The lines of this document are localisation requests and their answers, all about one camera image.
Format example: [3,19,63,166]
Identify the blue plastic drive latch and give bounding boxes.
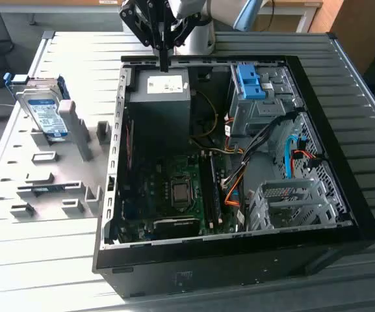
[235,64,268,100]

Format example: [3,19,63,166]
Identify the silver CPU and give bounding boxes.
[174,183,190,202]

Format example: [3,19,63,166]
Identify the grey parts rack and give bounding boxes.
[6,99,113,224]

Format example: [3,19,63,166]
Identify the multicolour wire bundle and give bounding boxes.
[190,138,245,156]

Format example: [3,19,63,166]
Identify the wooden cabinet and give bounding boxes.
[310,0,375,75]

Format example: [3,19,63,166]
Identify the wooden desk with white legs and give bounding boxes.
[0,0,324,33]

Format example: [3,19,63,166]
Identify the red wire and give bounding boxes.
[125,120,135,170]

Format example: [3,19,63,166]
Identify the orange wire with black plug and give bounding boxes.
[291,149,324,170]

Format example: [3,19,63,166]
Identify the metal disk bay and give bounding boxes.
[247,177,352,231]

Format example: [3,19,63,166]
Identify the orange wire loop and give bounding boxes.
[224,175,243,207]

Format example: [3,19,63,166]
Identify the black wire bundle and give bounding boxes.
[239,112,297,166]

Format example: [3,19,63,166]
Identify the black RAM stick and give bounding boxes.
[208,151,224,225]

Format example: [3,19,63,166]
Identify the CPU socket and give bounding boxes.
[169,175,195,211]

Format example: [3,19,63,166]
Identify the black PC case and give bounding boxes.
[91,54,375,299]

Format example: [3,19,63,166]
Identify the hard disk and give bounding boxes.
[3,73,73,143]

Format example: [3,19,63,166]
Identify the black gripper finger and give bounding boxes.
[118,0,165,73]
[164,12,213,73]

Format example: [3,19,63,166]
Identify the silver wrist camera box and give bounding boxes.
[170,0,207,20]

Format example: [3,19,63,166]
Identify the blue wire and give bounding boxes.
[284,135,300,179]

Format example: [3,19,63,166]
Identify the grey power supply unit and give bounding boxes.
[129,66,192,153]

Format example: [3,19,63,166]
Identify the yellow wire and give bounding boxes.
[190,90,219,140]

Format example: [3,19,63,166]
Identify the green motherboard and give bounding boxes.
[118,152,240,243]

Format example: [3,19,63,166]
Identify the black graphics card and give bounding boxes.
[153,217,201,240]

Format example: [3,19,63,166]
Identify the metal optical drive cage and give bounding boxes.
[227,63,305,137]

